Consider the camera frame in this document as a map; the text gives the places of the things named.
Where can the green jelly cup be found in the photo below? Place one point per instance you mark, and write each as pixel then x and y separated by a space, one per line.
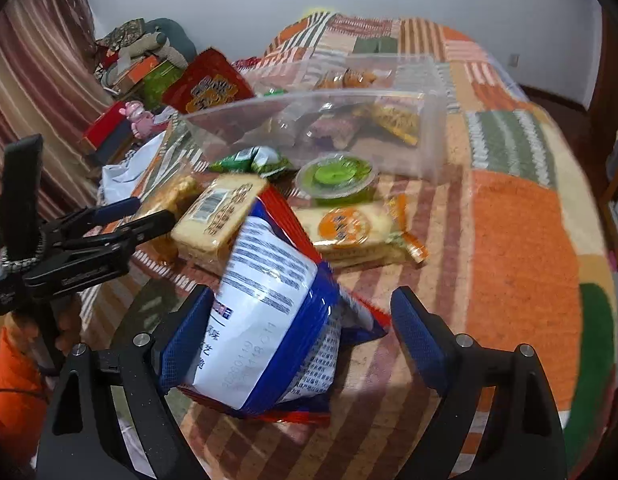
pixel 336 175

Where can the patterned fabric bundle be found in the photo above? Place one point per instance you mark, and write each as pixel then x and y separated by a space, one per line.
pixel 121 32

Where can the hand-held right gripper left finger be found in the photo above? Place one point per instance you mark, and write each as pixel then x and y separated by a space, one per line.
pixel 181 342

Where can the red box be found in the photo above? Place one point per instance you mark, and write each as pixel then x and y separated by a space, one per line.
pixel 104 127

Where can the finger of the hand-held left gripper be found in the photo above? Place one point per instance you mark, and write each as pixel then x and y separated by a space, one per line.
pixel 114 208
pixel 151 225

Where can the green box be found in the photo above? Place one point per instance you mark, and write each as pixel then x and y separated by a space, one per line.
pixel 161 85

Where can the pink toy rabbit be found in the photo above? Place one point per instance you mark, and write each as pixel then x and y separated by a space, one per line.
pixel 139 119

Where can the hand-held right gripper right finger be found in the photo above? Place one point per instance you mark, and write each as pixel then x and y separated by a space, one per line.
pixel 414 330

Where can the teal cushion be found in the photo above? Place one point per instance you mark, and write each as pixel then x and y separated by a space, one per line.
pixel 176 35

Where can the striped brown curtain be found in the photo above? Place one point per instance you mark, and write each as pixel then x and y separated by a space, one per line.
pixel 39 85

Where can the clear bag of pastries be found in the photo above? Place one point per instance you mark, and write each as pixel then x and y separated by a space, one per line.
pixel 346 78

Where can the long pink cracker pack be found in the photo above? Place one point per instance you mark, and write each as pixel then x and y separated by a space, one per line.
pixel 334 130

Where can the yellow cube cracker pack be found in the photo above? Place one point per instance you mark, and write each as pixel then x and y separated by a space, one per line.
pixel 171 195

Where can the orange box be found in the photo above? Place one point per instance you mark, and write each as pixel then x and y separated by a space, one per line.
pixel 139 72

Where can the blue and white snack bag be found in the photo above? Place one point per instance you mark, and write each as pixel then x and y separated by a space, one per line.
pixel 269 320

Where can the cake pack with orange print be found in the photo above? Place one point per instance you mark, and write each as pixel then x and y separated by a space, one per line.
pixel 349 227

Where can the yellow and green snack packet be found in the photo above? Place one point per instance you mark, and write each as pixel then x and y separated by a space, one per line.
pixel 396 122

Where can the pale cake pack with barcode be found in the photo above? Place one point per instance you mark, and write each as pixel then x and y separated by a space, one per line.
pixel 219 215

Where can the white cloth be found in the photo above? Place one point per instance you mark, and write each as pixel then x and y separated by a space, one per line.
pixel 126 170

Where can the red snack bag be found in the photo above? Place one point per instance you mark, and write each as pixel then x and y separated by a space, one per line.
pixel 209 85

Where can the wall socket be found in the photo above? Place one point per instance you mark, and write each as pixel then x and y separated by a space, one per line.
pixel 514 58

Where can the person's left hand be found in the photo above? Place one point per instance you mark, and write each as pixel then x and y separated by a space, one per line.
pixel 70 322

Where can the brown wooden door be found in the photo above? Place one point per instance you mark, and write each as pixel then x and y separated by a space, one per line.
pixel 609 60

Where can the clear plastic container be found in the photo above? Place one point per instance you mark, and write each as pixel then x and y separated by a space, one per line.
pixel 424 130

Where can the striped patchwork quilt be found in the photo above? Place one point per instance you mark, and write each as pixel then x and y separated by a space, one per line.
pixel 514 260

